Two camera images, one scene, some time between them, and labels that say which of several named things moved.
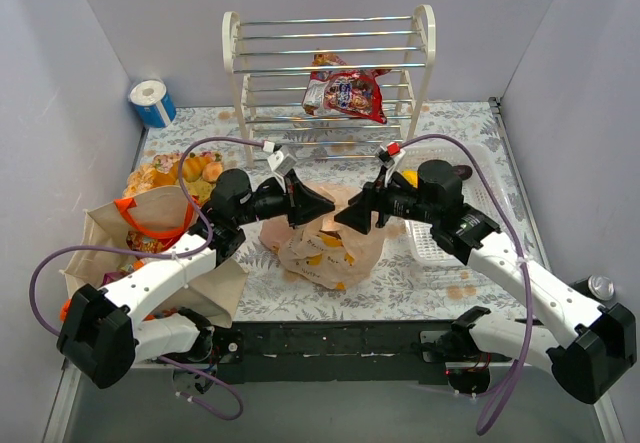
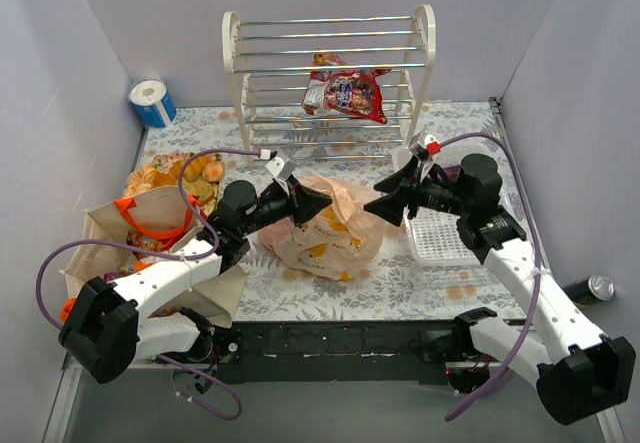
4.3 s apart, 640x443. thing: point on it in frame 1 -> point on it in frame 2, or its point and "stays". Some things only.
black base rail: (328, 353) stays
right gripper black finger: (357, 215) -> (391, 207)
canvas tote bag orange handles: (111, 236) stays
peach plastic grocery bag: (325, 251) stays
